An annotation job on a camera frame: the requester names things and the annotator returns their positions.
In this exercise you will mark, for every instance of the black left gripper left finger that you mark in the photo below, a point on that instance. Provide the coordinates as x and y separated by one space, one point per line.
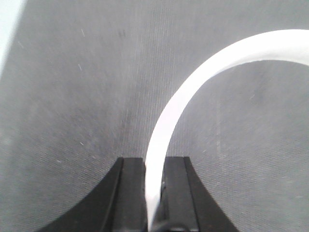
116 204

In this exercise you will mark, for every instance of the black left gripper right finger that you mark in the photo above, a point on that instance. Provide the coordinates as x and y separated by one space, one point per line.
185 204

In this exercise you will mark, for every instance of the white curved PVC pipe piece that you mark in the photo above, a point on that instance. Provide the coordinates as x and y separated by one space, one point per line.
291 45

